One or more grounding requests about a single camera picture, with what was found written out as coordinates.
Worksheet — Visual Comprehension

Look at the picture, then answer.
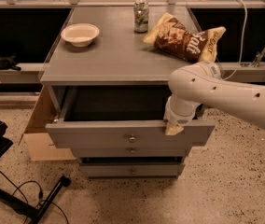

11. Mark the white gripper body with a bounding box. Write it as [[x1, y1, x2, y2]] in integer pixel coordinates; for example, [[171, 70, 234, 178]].
[[163, 95, 201, 127]]

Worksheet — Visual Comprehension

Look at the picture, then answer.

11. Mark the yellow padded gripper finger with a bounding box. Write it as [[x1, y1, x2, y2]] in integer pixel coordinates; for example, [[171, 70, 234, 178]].
[[165, 121, 184, 136]]

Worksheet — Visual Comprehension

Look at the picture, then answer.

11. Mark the grey top drawer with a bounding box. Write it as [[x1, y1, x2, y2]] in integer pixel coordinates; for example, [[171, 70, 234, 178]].
[[46, 85, 215, 148]]

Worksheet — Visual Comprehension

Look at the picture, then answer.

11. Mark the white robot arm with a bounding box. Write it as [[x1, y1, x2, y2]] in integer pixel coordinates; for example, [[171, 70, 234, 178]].
[[164, 62, 265, 135]]

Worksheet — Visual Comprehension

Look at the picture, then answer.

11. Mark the grey drawer cabinet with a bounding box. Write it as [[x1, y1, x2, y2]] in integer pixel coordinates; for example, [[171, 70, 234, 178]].
[[39, 5, 223, 179]]

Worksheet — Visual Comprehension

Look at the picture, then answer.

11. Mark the grey bottom drawer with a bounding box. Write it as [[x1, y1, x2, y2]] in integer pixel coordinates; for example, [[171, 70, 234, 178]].
[[80, 163, 184, 178]]

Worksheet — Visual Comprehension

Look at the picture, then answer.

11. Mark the brown yellow chip bag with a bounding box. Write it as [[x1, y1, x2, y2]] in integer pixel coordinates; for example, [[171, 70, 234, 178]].
[[143, 12, 226, 63]]

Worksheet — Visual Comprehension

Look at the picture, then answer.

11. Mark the green soda can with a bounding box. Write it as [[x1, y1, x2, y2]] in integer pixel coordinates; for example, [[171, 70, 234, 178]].
[[133, 0, 149, 33]]

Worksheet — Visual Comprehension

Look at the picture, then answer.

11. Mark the white paper bowl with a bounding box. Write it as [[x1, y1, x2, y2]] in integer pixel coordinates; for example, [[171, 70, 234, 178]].
[[61, 23, 100, 48]]

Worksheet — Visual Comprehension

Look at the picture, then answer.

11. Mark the brown cardboard box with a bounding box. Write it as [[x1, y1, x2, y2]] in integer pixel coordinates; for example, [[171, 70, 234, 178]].
[[23, 87, 76, 161]]

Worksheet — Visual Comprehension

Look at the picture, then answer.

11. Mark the black stand base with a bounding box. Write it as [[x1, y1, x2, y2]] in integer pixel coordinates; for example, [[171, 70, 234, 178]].
[[0, 120, 71, 224]]

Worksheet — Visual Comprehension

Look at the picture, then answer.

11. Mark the metal railing frame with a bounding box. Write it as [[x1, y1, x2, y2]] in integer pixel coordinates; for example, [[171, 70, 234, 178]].
[[0, 0, 265, 87]]

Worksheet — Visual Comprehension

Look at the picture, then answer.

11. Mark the white hanging cable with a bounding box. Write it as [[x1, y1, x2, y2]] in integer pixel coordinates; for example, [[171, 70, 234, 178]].
[[221, 0, 248, 81]]

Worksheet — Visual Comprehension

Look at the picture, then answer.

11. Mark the black floor cable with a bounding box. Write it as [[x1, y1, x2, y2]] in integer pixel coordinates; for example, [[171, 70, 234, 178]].
[[0, 164, 70, 224]]

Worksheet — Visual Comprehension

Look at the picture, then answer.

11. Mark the black cloth on rail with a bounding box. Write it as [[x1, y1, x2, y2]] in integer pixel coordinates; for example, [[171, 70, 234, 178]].
[[0, 56, 21, 71]]

